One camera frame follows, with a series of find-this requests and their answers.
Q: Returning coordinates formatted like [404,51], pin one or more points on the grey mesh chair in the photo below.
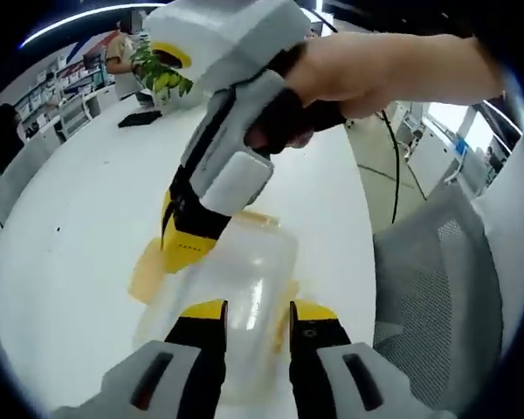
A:
[436,301]

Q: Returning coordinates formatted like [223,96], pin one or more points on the long curved ceiling light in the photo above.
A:
[87,22]

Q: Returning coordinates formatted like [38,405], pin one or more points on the clear box with yellow plastic buckles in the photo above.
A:
[253,279]

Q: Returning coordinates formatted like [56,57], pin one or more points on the shelf of white boxes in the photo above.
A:
[57,78]

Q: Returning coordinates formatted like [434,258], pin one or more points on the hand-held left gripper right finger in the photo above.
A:
[358,375]

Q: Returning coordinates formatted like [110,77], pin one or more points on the green potted plant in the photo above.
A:
[161,72]

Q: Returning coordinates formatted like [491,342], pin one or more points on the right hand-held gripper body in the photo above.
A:
[227,41]

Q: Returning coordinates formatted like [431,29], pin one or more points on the person's right hand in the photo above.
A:
[345,74]

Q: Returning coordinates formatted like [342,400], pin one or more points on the person's white garment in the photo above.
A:
[504,244]

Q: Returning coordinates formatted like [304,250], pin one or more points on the flat black device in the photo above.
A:
[139,118]

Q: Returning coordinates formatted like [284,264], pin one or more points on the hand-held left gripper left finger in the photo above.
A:
[157,375]

